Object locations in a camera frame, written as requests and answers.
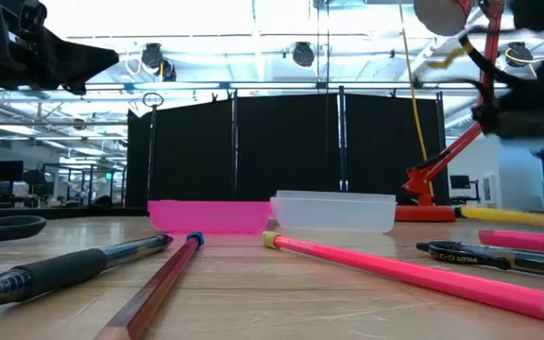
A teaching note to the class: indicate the red desk lamp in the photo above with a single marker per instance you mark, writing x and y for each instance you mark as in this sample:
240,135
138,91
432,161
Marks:
423,213

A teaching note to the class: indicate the black Pilot G-2 pen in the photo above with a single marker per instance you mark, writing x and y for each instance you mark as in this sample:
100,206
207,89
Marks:
489,257

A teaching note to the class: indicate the dark computer monitor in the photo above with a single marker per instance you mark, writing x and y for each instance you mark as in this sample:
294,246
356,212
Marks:
6,171

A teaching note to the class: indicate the brown pencil blue eraser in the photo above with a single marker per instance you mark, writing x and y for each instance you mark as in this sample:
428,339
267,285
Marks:
158,288

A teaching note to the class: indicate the pink plastic box lid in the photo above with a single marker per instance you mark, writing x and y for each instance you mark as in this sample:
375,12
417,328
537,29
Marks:
206,217

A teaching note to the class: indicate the black fabric partition panel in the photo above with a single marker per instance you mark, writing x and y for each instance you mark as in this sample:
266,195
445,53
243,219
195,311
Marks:
286,151
380,151
187,156

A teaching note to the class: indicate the pink pencil yellow eraser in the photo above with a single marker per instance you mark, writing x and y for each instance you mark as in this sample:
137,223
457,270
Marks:
418,274

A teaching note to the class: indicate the small black monitor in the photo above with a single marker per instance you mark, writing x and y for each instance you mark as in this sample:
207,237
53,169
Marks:
460,181

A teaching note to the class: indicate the black round ceiling light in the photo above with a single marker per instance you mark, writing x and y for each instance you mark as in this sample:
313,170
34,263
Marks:
153,56
303,54
518,53

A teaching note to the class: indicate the clear plastic supply box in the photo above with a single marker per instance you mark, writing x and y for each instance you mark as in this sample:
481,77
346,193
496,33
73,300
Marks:
333,215

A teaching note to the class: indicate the gel pen black grip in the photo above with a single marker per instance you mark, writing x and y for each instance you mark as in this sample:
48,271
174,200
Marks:
64,269

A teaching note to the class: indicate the black aluminium rig frame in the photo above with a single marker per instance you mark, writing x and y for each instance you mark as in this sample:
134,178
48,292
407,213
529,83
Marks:
64,214

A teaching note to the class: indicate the horizontal overhead pipe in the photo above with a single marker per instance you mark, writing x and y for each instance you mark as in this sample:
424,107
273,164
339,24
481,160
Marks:
253,85

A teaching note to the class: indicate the black scissors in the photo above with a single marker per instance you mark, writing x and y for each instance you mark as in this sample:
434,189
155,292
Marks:
12,226

